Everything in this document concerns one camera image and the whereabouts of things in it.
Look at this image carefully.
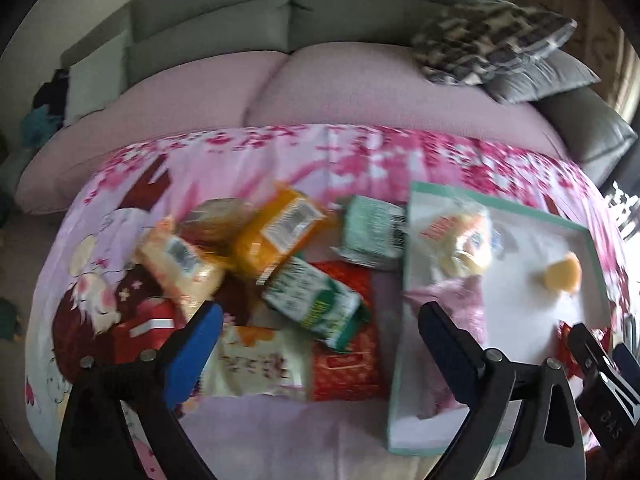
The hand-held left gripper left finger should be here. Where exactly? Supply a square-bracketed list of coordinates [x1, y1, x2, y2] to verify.
[56, 301, 224, 480]

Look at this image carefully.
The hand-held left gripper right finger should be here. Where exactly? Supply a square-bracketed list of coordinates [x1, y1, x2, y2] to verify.
[418, 301, 587, 480]

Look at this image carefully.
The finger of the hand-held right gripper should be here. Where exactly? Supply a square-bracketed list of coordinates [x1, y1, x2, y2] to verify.
[612, 342, 640, 392]
[569, 322, 611, 378]

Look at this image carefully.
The red snack box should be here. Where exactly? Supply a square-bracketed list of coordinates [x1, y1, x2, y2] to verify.
[310, 260, 393, 403]

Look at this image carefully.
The white tray with teal rim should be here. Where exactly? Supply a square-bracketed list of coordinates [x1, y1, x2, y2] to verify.
[385, 180, 613, 456]

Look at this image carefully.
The small red snack packet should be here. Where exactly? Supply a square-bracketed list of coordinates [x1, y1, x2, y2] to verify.
[555, 322, 581, 376]

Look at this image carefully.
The cream snack packet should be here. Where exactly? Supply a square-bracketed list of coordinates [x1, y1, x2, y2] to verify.
[197, 325, 313, 403]

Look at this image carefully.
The pink snack packet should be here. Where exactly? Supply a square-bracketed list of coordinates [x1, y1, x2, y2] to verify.
[405, 277, 488, 411]

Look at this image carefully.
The pale yellow bread packet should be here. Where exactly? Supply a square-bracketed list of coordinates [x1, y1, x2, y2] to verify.
[135, 217, 228, 321]

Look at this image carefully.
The small yellow cake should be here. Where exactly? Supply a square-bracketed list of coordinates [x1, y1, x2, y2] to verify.
[542, 251, 583, 293]

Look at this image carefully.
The clear packet with orange label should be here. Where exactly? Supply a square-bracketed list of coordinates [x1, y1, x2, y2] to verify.
[417, 200, 506, 278]

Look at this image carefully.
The orange snack packet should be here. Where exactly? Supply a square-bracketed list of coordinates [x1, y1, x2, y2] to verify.
[232, 187, 331, 281]

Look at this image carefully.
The green and white snack packet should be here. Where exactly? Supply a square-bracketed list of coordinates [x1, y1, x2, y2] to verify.
[260, 257, 371, 351]

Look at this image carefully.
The round brown pastry packet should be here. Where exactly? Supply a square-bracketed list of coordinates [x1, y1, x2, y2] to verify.
[177, 197, 261, 256]

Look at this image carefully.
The grey-green snack packet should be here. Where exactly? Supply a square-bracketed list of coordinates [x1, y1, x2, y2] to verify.
[332, 195, 408, 271]

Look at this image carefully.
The teal object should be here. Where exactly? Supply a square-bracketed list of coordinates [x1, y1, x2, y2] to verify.
[0, 297, 26, 341]

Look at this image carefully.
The pink printed blanket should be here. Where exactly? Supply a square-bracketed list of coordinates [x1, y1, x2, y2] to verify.
[25, 125, 636, 480]

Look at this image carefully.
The grey pillow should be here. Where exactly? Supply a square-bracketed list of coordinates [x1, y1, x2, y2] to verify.
[482, 52, 601, 106]

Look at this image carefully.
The dark cloth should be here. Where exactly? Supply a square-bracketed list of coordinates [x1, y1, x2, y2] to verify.
[32, 67, 71, 111]

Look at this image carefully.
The black and white patterned pillow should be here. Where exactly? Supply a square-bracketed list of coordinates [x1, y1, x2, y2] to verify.
[411, 0, 578, 86]

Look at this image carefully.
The grey sofa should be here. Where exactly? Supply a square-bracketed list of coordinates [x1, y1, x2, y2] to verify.
[60, 0, 638, 186]

